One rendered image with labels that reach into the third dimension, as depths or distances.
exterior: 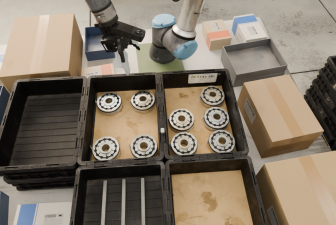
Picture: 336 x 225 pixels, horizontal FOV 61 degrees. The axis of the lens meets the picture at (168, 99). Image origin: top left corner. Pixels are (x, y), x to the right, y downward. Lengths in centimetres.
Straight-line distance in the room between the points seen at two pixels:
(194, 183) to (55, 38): 94
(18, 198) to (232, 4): 263
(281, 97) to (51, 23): 116
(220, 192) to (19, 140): 81
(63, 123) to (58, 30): 50
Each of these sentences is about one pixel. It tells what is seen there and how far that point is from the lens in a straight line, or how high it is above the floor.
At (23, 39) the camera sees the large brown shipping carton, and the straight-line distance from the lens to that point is 155.
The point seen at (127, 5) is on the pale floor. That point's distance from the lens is 313.
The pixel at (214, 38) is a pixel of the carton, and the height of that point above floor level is 78.
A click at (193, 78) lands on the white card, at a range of 124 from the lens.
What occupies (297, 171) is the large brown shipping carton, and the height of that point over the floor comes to 90.
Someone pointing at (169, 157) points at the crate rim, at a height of 93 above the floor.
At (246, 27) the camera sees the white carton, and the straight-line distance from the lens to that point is 168.
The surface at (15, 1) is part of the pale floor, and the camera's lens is 354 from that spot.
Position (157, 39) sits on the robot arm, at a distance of 142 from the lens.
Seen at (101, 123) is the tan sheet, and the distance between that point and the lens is 121.
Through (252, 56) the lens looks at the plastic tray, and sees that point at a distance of 157.
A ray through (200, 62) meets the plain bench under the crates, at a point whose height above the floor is 70.
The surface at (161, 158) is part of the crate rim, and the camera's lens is 100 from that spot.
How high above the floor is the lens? 184
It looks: 55 degrees down
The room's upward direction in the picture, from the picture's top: straight up
